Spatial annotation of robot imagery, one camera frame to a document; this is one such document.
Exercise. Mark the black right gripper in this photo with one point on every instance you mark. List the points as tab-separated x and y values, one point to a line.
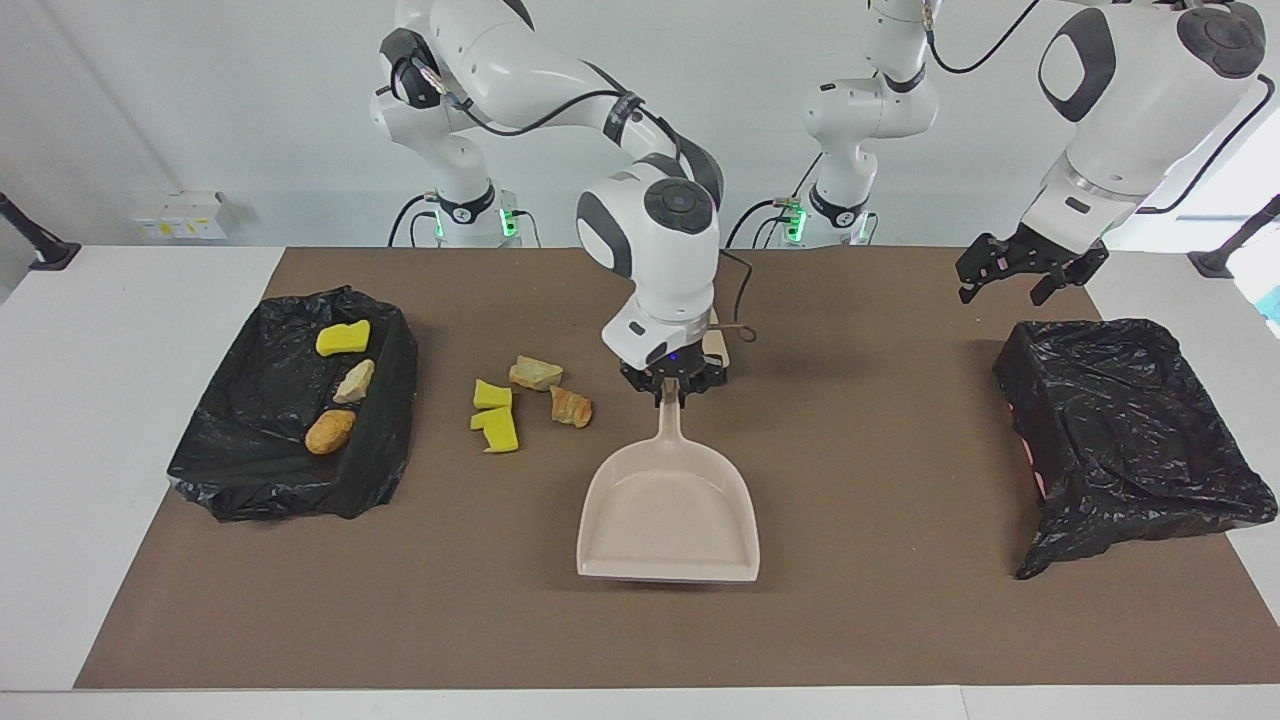
672	368

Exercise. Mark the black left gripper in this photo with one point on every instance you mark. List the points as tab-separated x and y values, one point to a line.
1040	255

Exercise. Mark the toy croissant piece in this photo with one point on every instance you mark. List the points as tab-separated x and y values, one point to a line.
535	373
572	408
354	381

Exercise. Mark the beige plastic dustpan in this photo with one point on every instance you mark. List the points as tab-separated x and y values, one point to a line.
665	520

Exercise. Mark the yellow sponge piece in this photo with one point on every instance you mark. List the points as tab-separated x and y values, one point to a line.
343	339
492	395
500	432

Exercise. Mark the brown toy bread roll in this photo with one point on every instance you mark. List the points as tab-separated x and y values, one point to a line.
330	432

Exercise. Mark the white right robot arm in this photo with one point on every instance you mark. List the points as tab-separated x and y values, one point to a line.
660	270

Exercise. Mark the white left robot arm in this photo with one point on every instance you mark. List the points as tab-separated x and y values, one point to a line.
1130	110

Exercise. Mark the pink plastic bin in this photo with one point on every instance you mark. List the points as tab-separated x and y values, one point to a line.
1033	455

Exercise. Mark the black bin bag over pink bin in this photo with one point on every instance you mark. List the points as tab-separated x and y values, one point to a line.
1130	430

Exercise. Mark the black bin bag liner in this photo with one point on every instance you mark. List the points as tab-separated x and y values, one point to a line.
250	400

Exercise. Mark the brown table mat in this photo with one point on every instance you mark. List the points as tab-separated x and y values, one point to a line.
600	620

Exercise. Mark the teal box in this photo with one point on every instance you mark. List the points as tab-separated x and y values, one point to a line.
1273	305

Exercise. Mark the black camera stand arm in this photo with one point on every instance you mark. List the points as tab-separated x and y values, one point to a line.
55	255
1215	262

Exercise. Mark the white wall socket box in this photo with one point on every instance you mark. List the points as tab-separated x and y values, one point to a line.
195	215
148	225

